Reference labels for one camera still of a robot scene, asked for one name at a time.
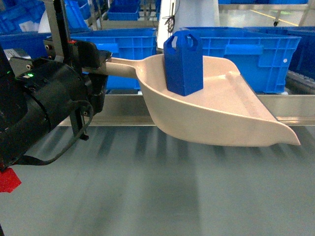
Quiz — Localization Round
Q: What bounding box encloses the blue shelf bin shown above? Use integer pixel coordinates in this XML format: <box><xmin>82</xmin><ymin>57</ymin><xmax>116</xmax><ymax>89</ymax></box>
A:
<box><xmin>107</xmin><ymin>0</ymin><xmax>140</xmax><ymax>21</ymax></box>

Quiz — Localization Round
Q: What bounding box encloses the blue bin right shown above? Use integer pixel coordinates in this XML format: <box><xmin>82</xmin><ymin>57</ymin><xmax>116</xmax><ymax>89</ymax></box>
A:
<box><xmin>246</xmin><ymin>26</ymin><xmax>315</xmax><ymax>81</ymax></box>

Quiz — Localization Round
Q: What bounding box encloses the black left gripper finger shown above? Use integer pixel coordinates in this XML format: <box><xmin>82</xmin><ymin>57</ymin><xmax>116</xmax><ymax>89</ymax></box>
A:
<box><xmin>43</xmin><ymin>0</ymin><xmax>71</xmax><ymax>65</ymax></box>
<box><xmin>97</xmin><ymin>50</ymin><xmax>113</xmax><ymax>69</ymax></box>

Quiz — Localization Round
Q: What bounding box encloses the beige plastic dustpan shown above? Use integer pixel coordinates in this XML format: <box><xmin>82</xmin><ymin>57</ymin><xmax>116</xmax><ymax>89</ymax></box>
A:
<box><xmin>82</xmin><ymin>54</ymin><xmax>301</xmax><ymax>148</ymax></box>

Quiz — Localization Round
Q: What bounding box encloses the blue bin left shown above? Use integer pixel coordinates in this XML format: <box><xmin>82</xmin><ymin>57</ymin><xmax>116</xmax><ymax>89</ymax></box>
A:
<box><xmin>46</xmin><ymin>28</ymin><xmax>158</xmax><ymax>90</ymax></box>

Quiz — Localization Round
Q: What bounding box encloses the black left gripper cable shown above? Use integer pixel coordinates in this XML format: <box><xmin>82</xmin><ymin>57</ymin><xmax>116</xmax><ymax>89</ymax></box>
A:
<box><xmin>17</xmin><ymin>100</ymin><xmax>95</xmax><ymax>167</ymax></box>

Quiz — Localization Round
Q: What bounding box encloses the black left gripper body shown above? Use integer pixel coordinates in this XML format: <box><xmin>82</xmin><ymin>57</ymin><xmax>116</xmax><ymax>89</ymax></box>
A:
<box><xmin>9</xmin><ymin>38</ymin><xmax>108</xmax><ymax>140</ymax></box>

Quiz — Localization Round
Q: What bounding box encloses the blue bin centre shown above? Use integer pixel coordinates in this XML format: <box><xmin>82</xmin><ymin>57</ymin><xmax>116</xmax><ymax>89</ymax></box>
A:
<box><xmin>182</xmin><ymin>27</ymin><xmax>301</xmax><ymax>94</ymax></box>

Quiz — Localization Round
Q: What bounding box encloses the blue plastic part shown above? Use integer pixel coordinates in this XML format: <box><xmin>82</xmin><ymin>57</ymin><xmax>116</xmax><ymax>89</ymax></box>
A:
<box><xmin>163</xmin><ymin>30</ymin><xmax>203</xmax><ymax>96</ymax></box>

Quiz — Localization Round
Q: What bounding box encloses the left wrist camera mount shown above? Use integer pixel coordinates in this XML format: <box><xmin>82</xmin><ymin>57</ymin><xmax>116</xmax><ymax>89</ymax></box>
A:
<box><xmin>3</xmin><ymin>48</ymin><xmax>31</xmax><ymax>60</ymax></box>

